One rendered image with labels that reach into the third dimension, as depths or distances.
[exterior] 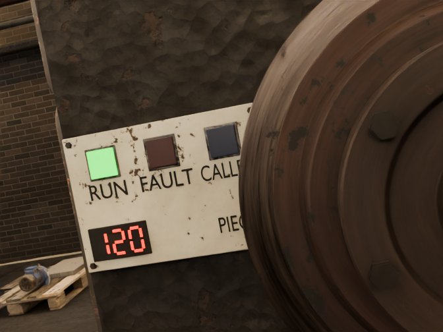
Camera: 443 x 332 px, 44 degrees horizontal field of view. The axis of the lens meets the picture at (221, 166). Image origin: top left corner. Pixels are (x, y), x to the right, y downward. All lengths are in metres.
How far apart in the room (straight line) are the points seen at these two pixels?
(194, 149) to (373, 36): 0.27
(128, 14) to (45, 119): 6.72
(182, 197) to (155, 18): 0.23
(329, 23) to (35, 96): 7.03
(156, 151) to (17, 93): 6.95
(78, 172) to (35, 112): 6.77
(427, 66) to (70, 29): 0.47
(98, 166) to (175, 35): 0.19
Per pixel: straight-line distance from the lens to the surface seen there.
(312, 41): 0.54
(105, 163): 0.72
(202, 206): 0.69
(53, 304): 4.94
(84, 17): 0.76
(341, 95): 0.50
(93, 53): 0.75
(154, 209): 0.71
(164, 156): 0.69
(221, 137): 0.67
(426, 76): 0.46
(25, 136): 7.58
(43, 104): 7.45
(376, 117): 0.45
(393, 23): 0.53
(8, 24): 7.18
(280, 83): 0.54
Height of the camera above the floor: 1.21
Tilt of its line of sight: 3 degrees down
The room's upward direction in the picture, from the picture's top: 11 degrees counter-clockwise
